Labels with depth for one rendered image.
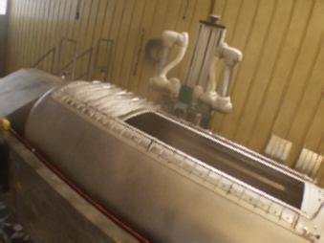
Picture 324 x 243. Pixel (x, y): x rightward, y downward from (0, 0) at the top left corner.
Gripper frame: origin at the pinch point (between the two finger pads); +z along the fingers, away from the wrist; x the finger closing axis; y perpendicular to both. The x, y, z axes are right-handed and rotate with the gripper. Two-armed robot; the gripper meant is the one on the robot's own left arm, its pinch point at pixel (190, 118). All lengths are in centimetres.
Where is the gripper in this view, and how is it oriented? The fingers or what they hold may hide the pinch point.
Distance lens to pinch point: 279.7
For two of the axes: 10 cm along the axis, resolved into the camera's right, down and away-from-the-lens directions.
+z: -2.3, 9.0, 3.6
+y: -3.8, 2.6, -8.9
